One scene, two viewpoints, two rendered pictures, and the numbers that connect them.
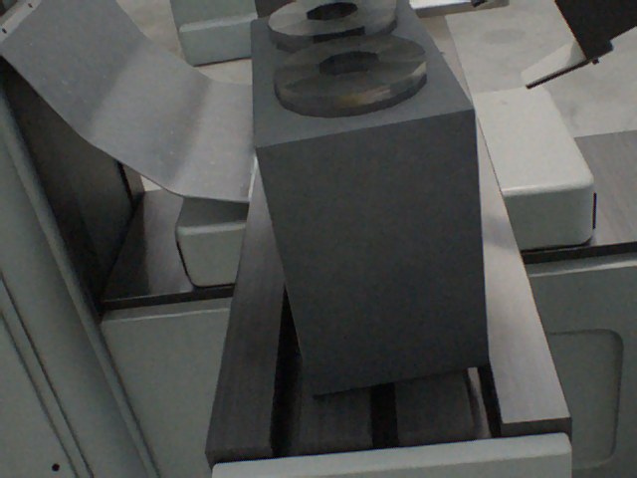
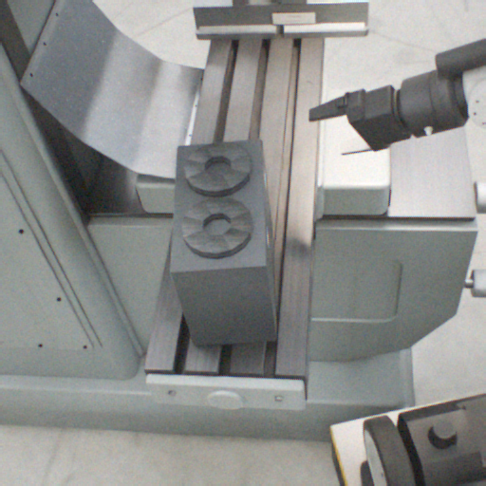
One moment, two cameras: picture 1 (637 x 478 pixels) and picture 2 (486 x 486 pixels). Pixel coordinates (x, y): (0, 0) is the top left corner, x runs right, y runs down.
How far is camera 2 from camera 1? 0.52 m
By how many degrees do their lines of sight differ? 19
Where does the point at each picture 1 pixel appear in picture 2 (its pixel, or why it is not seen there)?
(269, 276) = not seen: hidden behind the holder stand
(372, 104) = (222, 255)
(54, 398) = (59, 266)
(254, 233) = not seen: hidden behind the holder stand
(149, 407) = (116, 269)
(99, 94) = (88, 99)
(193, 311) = (144, 225)
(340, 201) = (207, 289)
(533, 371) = (296, 347)
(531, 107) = not seen: hidden behind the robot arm
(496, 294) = (290, 297)
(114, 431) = (94, 282)
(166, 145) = (130, 132)
